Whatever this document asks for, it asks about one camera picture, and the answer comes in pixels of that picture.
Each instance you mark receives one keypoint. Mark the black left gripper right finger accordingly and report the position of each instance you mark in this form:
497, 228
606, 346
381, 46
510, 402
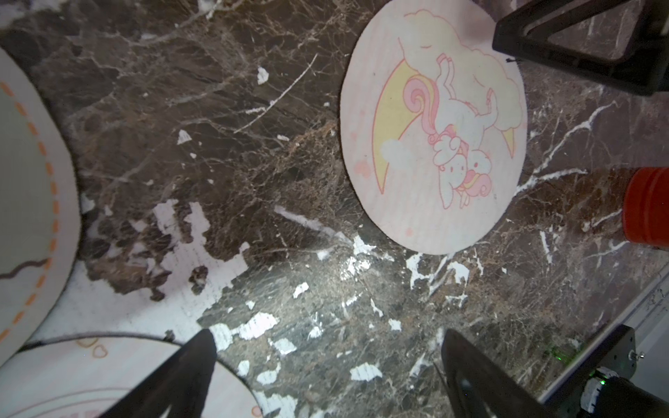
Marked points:
477, 387

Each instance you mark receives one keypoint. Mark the white alpaca coaster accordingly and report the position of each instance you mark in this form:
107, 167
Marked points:
40, 216

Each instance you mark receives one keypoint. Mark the pink rainbow horse coaster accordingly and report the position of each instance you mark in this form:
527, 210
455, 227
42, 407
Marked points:
84, 378

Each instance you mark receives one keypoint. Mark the red pen cup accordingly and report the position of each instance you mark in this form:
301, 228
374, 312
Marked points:
645, 207

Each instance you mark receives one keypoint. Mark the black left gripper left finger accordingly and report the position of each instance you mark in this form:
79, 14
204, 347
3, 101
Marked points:
177, 388

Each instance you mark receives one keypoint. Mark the pink unicorn moon coaster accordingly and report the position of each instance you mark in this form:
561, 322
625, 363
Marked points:
433, 124

